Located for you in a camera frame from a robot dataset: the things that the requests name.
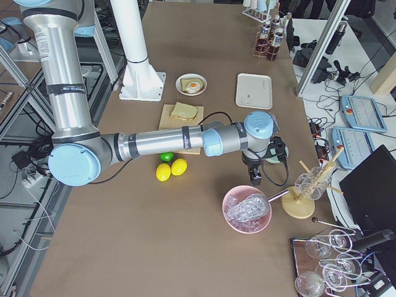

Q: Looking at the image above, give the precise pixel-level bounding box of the pink bowl with ice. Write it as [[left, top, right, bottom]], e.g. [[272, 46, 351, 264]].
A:
[[222, 185, 272, 234]]

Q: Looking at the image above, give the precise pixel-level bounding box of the green lime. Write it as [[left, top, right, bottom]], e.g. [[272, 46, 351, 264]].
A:
[[159, 152, 174, 162]]

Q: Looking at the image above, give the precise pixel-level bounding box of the green ceramic bowl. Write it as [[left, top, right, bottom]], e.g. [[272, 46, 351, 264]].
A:
[[265, 146, 289, 164]]

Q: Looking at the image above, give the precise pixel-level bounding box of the white cup rack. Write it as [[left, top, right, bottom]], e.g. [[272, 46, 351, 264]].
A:
[[242, 0, 278, 23]]

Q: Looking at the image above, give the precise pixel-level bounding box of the copper wire bottle rack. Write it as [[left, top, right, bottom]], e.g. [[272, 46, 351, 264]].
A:
[[252, 25, 272, 58]]

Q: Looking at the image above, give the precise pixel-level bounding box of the blue teach pendant far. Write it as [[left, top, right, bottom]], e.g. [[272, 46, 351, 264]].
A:
[[340, 95, 387, 132]]

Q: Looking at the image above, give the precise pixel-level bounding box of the yellow lemon right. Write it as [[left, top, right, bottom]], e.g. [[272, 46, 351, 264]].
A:
[[171, 158, 188, 176]]

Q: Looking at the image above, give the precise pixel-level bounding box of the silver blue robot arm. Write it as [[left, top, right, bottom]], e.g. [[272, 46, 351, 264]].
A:
[[19, 1, 277, 186]]

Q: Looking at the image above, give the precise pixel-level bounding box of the yellow lemon left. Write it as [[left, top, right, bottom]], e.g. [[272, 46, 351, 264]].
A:
[[155, 163, 171, 182]]

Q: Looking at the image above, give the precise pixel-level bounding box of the glass mug on stand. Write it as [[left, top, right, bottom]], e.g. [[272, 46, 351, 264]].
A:
[[295, 166, 332, 200]]

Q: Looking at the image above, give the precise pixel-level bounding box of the blue teach pendant near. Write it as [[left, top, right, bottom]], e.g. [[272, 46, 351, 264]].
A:
[[332, 127, 375, 170]]

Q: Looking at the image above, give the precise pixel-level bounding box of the wooden cutting board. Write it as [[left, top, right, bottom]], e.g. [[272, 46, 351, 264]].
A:
[[158, 104, 205, 155]]

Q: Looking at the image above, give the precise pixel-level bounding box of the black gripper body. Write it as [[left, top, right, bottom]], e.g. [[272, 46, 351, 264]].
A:
[[242, 149, 266, 173]]

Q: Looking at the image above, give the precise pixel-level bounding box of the blue teach pendant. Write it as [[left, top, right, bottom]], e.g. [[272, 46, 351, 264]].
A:
[[332, 127, 375, 170], [340, 95, 387, 132]]

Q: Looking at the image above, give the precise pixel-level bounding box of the aluminium frame post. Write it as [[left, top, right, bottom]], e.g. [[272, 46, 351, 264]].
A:
[[296, 0, 350, 98]]

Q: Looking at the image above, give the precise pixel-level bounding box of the bread slice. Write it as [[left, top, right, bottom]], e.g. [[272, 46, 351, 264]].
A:
[[181, 78, 204, 94], [170, 102, 198, 120]]

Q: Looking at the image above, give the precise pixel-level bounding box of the wine glass rack tray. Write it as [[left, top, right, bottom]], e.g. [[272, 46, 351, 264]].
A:
[[291, 227, 370, 296]]

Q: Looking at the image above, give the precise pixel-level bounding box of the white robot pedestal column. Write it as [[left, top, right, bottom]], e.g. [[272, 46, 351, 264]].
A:
[[111, 0, 166, 102]]

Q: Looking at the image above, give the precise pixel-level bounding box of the metal ice scoop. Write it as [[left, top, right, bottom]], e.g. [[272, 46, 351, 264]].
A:
[[226, 189, 289, 223]]

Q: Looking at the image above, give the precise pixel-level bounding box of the black laptop monitor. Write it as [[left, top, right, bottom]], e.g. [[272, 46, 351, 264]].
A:
[[340, 145, 395, 232]]

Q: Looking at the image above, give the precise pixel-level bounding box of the dark drink bottle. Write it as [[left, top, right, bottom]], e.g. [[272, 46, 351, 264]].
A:
[[257, 21, 270, 45], [267, 28, 283, 61], [269, 15, 280, 40]]

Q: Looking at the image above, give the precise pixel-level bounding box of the cream rabbit tray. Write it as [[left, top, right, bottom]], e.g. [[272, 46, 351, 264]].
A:
[[235, 73, 273, 110]]

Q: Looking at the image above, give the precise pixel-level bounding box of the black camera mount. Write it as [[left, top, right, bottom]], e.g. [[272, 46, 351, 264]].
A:
[[264, 136, 287, 163]]

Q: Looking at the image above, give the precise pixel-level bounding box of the wooden mug tree stand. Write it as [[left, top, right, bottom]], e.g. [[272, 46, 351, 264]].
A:
[[281, 145, 344, 219]]

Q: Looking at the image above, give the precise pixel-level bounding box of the yellow lemon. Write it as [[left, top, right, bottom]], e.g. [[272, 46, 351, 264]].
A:
[[171, 158, 188, 176], [155, 163, 171, 182]]

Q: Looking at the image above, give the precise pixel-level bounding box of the white round plate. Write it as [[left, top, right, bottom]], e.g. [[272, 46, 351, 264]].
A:
[[175, 74, 207, 97]]

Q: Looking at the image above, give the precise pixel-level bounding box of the fried egg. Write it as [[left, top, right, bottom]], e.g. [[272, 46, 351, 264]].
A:
[[186, 81, 200, 93]]

